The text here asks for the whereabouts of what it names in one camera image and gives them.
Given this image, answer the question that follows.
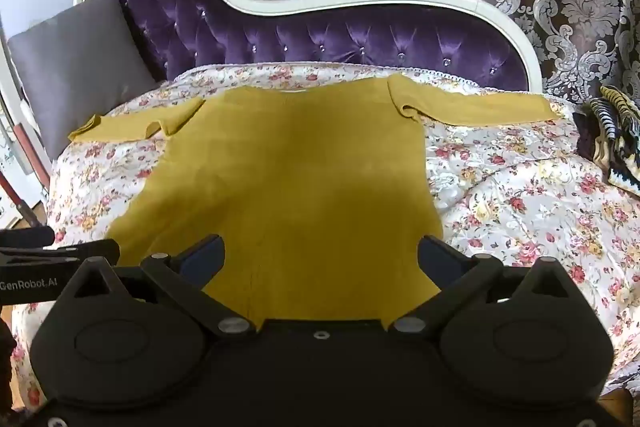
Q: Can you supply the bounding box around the purple tufted chaise sofa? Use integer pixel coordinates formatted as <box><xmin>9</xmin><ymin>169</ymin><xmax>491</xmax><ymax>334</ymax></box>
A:
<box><xmin>74</xmin><ymin>0</ymin><xmax>543</xmax><ymax>95</ymax></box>

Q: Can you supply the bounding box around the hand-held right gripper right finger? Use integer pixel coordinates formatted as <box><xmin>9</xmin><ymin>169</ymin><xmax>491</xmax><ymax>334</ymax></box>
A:
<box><xmin>390</xmin><ymin>235</ymin><xmax>583</xmax><ymax>338</ymax></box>

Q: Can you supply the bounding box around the red stick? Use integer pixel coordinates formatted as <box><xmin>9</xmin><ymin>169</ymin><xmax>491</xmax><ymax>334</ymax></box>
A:
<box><xmin>0</xmin><ymin>172</ymin><xmax>41</xmax><ymax>229</ymax></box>

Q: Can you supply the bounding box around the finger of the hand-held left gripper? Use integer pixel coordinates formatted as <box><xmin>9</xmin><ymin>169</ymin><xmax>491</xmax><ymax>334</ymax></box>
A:
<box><xmin>0</xmin><ymin>240</ymin><xmax>122</xmax><ymax>267</ymax></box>
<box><xmin>0</xmin><ymin>226</ymin><xmax>56</xmax><ymax>249</ymax></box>

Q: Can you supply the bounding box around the mustard yellow knit sweater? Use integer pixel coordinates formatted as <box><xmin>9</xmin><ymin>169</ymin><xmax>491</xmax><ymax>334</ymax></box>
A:
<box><xmin>67</xmin><ymin>73</ymin><xmax>558</xmax><ymax>330</ymax></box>

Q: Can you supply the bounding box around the grey pillow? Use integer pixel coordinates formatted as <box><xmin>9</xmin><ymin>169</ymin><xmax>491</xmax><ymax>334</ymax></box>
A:
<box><xmin>7</xmin><ymin>0</ymin><xmax>161</xmax><ymax>162</ymax></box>

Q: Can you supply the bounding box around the pile of striped clothes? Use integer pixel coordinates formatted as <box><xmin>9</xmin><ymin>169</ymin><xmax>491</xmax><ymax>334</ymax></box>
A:
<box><xmin>572</xmin><ymin>84</ymin><xmax>640</xmax><ymax>195</ymax></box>

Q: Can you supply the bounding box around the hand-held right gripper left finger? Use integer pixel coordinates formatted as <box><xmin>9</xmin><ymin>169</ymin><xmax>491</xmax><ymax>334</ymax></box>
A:
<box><xmin>60</xmin><ymin>234</ymin><xmax>256</xmax><ymax>339</ymax></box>

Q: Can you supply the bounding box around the floral quilted blanket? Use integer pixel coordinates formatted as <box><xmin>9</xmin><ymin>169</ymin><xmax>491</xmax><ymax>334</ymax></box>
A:
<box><xmin>10</xmin><ymin>62</ymin><xmax>640</xmax><ymax>413</ymax></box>

